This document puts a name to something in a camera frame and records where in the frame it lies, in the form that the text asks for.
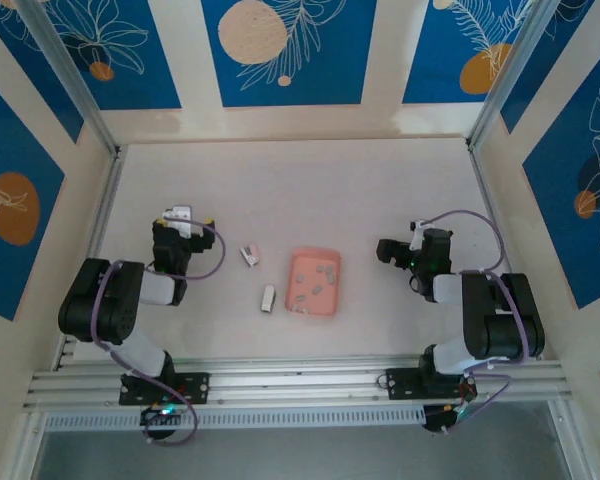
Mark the aluminium table edge rail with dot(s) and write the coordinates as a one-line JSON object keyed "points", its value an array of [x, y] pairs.
{"points": [[102, 210], [481, 180]]}

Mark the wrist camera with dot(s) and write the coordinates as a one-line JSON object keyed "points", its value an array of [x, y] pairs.
{"points": [[180, 212], [417, 235]]}

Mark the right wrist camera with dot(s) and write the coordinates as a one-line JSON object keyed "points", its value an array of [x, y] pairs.
{"points": [[417, 235]]}

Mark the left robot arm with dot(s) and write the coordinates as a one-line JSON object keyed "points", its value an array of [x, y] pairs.
{"points": [[100, 305]]}

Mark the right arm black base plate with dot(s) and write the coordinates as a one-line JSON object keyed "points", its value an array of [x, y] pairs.
{"points": [[400, 384]]}

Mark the aluminium mounting rail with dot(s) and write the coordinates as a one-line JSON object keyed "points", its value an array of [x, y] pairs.
{"points": [[305, 380]]}

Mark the pink and white stapler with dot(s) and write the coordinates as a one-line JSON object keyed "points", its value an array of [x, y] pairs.
{"points": [[250, 255]]}

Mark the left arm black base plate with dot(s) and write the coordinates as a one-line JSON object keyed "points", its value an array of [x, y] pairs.
{"points": [[195, 387]]}

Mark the pink plastic tray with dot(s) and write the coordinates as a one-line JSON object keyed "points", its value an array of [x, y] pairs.
{"points": [[310, 260]]}

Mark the blue floral wall panel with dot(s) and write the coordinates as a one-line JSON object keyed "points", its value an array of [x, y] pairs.
{"points": [[430, 60], [10, 150], [330, 75], [555, 200], [40, 70], [545, 55], [150, 75]]}

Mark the aluminium frame post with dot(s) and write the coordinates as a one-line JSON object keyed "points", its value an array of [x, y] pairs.
{"points": [[70, 75], [510, 70]]}

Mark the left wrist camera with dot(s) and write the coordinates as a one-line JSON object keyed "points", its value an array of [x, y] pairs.
{"points": [[180, 212]]}

